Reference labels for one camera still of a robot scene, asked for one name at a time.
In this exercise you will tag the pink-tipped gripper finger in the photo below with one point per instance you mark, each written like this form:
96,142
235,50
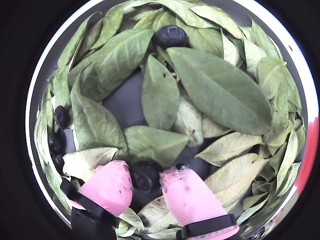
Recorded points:
192,200
107,190

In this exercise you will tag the dark blueberry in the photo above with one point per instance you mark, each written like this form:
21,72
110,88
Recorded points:
171,36
61,117
145,176
56,143

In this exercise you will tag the grey round bowl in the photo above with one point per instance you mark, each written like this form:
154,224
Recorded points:
125,105

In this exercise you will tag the red collapsible cup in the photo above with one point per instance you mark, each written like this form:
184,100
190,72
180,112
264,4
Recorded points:
310,150

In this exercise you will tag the large dark green leaf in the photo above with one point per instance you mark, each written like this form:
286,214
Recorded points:
220,92

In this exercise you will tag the green leaf pile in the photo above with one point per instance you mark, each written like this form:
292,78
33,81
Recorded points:
112,57

